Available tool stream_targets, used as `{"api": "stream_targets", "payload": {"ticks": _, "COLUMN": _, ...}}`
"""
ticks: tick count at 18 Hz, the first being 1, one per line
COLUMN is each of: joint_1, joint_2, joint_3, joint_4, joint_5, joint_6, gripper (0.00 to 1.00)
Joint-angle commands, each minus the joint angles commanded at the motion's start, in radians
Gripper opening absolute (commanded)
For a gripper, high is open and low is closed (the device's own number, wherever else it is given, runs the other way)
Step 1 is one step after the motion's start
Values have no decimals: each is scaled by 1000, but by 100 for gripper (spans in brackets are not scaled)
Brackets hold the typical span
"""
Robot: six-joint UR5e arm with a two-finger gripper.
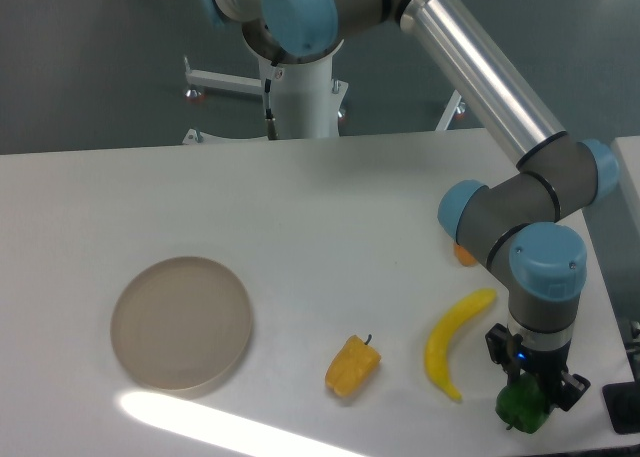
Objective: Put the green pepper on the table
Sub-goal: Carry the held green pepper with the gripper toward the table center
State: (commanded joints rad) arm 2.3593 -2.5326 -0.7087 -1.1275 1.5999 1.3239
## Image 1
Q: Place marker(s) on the orange fruit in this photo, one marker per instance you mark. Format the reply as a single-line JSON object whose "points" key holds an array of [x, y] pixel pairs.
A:
{"points": [[464, 257]]}

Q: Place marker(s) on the yellow orange pepper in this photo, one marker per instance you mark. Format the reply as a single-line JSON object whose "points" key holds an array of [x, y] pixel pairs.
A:
{"points": [[352, 366]]}

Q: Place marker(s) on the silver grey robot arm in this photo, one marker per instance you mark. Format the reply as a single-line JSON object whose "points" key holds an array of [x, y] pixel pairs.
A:
{"points": [[514, 229]]}

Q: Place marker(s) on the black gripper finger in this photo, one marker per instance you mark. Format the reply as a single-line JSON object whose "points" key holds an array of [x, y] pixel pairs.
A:
{"points": [[563, 390], [502, 349]]}

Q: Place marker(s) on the beige round plate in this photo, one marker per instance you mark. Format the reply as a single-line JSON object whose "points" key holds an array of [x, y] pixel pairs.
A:
{"points": [[181, 324]]}

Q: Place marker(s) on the yellow banana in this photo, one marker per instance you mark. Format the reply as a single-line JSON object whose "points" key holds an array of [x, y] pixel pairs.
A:
{"points": [[439, 342]]}

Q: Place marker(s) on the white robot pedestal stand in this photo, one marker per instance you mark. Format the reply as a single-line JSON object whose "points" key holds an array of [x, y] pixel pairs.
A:
{"points": [[302, 101]]}

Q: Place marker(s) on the green pepper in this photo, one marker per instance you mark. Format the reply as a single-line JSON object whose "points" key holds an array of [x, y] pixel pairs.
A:
{"points": [[521, 405]]}

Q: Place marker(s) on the black device at right edge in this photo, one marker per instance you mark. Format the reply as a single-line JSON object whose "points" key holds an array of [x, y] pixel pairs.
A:
{"points": [[622, 399]]}

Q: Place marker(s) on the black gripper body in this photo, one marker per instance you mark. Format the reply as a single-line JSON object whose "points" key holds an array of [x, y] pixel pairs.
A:
{"points": [[543, 355]]}

